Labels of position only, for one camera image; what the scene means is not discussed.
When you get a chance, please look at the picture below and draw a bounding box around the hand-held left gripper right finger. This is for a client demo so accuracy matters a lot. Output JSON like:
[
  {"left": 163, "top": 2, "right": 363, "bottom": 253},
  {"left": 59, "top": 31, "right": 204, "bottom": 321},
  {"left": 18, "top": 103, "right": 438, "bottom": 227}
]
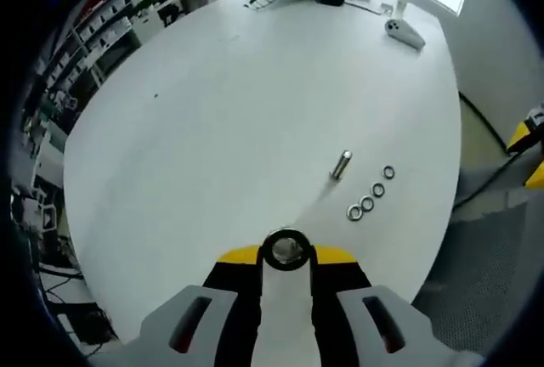
[{"left": 309, "top": 243, "right": 437, "bottom": 367}]

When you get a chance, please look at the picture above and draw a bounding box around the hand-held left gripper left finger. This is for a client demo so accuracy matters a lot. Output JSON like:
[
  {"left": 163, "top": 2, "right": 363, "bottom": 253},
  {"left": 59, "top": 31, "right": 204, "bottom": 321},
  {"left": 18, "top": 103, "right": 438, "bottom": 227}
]
[{"left": 138, "top": 244, "right": 264, "bottom": 367}]

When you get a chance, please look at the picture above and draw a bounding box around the large dark washer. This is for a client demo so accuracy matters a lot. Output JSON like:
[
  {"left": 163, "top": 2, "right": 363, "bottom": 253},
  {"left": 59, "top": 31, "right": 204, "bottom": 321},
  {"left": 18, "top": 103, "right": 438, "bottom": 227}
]
[{"left": 260, "top": 226, "right": 316, "bottom": 273}]

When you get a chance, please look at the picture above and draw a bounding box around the small steel threaded stud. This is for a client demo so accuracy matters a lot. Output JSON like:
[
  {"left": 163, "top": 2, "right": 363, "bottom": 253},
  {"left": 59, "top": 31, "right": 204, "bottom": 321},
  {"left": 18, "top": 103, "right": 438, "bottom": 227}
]
[{"left": 329, "top": 150, "right": 354, "bottom": 182}]

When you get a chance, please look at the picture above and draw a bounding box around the grey mesh office chair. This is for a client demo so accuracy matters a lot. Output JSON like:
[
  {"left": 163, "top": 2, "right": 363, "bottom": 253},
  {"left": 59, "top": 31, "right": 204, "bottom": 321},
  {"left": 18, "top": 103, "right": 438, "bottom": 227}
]
[{"left": 411, "top": 200, "right": 537, "bottom": 356}]

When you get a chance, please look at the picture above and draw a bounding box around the white storage shelving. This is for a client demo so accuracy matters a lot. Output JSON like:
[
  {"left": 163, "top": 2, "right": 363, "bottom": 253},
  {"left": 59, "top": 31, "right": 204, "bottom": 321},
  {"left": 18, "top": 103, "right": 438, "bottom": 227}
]
[{"left": 25, "top": 0, "right": 144, "bottom": 100}]

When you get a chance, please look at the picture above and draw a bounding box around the row of white storage bins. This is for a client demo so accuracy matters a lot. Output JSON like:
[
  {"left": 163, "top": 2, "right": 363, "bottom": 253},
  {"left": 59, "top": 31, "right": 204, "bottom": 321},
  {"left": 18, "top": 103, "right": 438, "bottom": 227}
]
[{"left": 42, "top": 0, "right": 133, "bottom": 71}]

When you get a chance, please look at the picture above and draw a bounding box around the small green desk plant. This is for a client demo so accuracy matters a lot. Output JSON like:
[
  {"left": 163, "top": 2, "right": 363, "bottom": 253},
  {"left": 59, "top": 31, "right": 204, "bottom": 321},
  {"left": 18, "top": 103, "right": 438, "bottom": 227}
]
[{"left": 131, "top": 0, "right": 158, "bottom": 18}]

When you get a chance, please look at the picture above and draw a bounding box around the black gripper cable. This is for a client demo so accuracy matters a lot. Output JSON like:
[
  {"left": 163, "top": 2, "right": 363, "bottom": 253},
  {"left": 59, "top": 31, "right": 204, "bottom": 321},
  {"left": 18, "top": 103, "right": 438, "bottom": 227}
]
[{"left": 455, "top": 152, "right": 526, "bottom": 209}]

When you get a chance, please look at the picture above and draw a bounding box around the tangle of black cables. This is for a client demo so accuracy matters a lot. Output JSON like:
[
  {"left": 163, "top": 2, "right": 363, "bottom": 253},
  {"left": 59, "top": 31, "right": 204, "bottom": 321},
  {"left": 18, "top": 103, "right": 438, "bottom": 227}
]
[{"left": 12, "top": 256, "right": 120, "bottom": 345}]

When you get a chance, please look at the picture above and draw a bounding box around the white camera device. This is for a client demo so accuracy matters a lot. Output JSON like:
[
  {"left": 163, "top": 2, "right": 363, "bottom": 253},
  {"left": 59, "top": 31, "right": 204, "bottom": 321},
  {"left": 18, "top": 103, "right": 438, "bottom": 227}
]
[{"left": 384, "top": 18, "right": 427, "bottom": 50}]

